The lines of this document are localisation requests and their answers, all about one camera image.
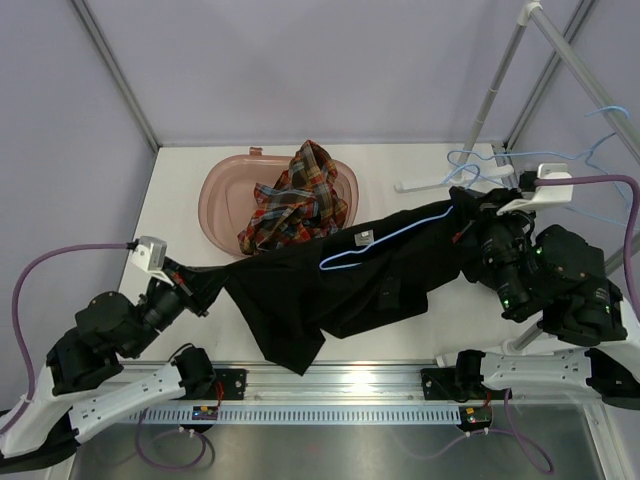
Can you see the red plaid shirt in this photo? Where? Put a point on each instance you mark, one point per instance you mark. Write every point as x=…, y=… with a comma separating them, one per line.
x=302, y=204

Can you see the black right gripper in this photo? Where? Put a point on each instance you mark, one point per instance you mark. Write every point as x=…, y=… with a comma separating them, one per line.
x=471, y=208

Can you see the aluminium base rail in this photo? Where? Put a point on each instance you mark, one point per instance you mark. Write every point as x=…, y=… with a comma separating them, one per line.
x=325, y=382

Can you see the white clothes rack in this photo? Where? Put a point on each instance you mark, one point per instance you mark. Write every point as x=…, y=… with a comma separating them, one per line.
x=447, y=53

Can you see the black shirt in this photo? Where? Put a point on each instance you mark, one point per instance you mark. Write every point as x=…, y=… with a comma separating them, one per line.
x=361, y=278

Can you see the aluminium frame post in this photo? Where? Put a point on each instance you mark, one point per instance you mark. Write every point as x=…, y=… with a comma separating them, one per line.
x=571, y=31
x=98, y=39

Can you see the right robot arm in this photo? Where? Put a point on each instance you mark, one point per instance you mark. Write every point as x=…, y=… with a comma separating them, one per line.
x=556, y=274

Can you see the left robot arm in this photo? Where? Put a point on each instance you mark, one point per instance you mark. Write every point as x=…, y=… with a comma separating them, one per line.
x=65, y=409

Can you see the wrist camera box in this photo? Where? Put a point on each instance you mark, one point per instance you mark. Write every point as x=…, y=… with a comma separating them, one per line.
x=148, y=255
x=534, y=197

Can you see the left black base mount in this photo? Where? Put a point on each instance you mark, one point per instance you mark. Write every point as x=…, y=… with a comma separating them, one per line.
x=230, y=382

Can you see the white slotted cable duct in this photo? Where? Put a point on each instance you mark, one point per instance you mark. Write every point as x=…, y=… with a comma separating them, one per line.
x=301, y=415

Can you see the right aluminium frame post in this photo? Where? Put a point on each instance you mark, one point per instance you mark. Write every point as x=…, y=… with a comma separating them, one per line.
x=571, y=31

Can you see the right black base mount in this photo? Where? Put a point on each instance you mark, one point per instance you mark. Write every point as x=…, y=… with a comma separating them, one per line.
x=440, y=384

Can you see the left aluminium frame post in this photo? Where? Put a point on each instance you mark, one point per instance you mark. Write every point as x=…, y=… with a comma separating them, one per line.
x=98, y=39

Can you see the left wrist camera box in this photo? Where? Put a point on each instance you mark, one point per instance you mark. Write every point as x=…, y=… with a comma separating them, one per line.
x=148, y=255

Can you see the pink plastic basin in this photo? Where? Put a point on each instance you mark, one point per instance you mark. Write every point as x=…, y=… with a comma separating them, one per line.
x=226, y=201

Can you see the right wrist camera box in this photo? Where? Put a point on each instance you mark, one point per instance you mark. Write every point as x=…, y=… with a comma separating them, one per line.
x=534, y=197

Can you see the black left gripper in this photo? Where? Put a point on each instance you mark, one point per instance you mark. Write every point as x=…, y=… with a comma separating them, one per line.
x=198, y=286

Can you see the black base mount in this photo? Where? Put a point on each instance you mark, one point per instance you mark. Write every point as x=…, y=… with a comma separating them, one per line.
x=440, y=384
x=230, y=382

